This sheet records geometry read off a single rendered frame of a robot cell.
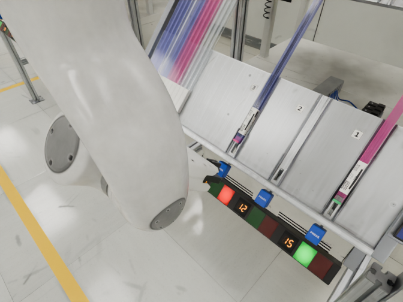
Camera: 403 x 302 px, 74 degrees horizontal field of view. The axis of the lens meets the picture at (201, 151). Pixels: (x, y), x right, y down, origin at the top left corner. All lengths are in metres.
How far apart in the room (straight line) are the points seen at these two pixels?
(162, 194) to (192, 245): 1.03
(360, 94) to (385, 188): 0.63
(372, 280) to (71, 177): 0.52
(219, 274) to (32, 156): 1.28
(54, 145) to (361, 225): 0.47
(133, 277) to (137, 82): 1.08
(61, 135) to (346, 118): 0.45
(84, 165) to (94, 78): 0.10
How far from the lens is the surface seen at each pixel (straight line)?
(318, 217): 0.51
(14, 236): 1.54
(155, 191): 0.24
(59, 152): 0.31
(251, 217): 0.58
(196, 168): 0.41
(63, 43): 0.22
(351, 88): 1.13
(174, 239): 1.29
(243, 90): 0.61
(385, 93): 1.17
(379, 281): 0.61
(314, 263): 0.56
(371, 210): 0.53
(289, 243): 0.56
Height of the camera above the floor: 1.13
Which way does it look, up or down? 44 degrees down
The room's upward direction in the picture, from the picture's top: straight up
